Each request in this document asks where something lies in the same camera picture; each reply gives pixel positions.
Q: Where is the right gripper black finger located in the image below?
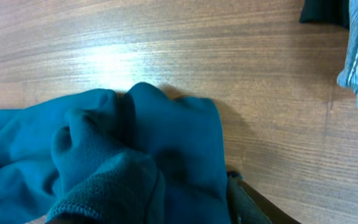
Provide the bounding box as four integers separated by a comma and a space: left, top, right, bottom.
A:
226, 171, 300, 224

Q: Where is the dark blue polo shirt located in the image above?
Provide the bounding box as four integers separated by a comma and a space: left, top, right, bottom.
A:
0, 83, 231, 223

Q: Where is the black folded garment under jeans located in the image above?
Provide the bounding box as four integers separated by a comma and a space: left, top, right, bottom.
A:
299, 0, 350, 29

